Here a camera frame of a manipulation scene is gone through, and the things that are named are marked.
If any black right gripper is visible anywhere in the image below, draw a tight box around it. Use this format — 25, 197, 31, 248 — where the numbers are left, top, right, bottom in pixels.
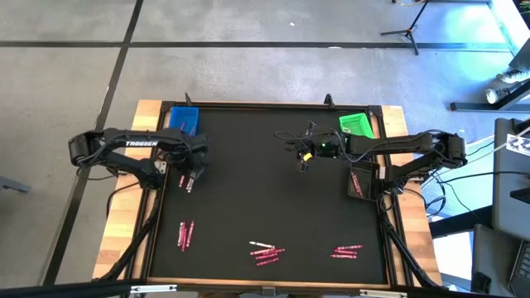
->
285, 120, 320, 174

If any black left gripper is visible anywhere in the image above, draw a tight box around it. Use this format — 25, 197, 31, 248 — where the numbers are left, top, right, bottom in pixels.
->
167, 132, 210, 183

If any green plastic basket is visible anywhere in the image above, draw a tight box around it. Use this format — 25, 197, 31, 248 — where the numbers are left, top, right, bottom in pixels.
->
339, 112, 376, 140

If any blue plastic basket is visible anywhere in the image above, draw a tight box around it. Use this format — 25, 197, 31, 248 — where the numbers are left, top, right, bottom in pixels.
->
168, 106, 200, 137

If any black table mat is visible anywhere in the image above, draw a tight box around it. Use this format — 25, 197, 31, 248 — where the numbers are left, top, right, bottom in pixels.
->
147, 108, 388, 285

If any black plastic basket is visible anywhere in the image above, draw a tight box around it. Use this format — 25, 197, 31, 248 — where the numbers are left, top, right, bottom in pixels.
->
346, 160, 381, 203

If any black tripod stand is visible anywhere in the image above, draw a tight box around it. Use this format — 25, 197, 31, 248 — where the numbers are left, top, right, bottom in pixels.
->
380, 0, 431, 57

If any black overhead beam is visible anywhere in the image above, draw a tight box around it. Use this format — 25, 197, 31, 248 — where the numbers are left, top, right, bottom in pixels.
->
0, 277, 530, 298

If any black desk leg bar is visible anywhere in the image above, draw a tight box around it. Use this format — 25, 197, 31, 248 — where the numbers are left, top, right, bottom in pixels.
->
450, 80, 530, 113

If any grey floor object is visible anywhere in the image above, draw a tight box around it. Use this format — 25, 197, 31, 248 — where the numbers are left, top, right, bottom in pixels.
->
0, 175, 32, 195

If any person's shoe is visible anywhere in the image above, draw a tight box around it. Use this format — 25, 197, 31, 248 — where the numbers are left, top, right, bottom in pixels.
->
495, 69, 526, 84
485, 87, 511, 105

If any grey desk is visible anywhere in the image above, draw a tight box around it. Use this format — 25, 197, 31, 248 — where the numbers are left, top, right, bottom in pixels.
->
491, 118, 530, 242

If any white marker tag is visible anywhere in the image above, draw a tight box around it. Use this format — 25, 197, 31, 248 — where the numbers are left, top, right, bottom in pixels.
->
505, 132, 530, 157

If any grey cabinet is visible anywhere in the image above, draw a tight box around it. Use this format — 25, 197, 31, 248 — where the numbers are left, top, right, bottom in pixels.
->
470, 223, 523, 296

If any person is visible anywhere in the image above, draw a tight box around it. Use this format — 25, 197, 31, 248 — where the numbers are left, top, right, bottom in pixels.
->
484, 36, 530, 105

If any dark laptop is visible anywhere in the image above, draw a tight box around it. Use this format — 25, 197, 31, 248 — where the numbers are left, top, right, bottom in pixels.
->
508, 239, 530, 298

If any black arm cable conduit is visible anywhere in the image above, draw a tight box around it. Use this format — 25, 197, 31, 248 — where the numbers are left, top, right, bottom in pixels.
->
93, 206, 161, 282
379, 206, 445, 291

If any silver metal bracket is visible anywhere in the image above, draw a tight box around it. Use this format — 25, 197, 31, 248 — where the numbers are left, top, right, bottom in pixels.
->
359, 289, 409, 298
129, 284, 178, 296

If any white cable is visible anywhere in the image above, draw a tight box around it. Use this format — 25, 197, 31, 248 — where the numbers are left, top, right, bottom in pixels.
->
471, 125, 530, 163

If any black floor cable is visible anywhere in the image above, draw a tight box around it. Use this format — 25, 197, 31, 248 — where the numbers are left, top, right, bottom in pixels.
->
438, 170, 530, 185

